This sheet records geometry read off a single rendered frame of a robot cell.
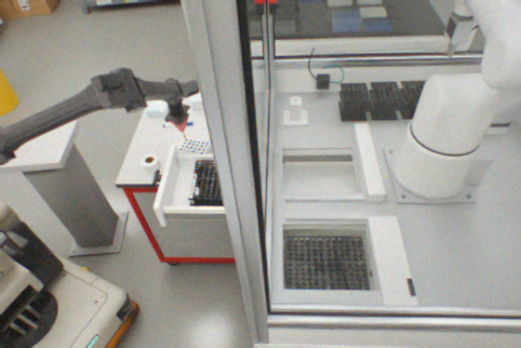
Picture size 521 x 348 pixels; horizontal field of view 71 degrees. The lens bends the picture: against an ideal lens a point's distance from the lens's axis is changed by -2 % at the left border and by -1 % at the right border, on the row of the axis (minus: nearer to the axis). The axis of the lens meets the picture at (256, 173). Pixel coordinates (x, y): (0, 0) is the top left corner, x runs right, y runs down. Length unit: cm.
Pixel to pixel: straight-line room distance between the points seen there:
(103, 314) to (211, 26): 164
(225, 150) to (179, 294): 173
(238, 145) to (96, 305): 156
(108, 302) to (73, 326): 16
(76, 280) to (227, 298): 74
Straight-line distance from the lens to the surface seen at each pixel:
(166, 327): 203
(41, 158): 185
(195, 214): 123
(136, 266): 223
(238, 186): 43
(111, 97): 92
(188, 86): 141
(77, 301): 193
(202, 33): 31
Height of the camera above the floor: 184
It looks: 48 degrees down
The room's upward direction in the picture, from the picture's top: 5 degrees counter-clockwise
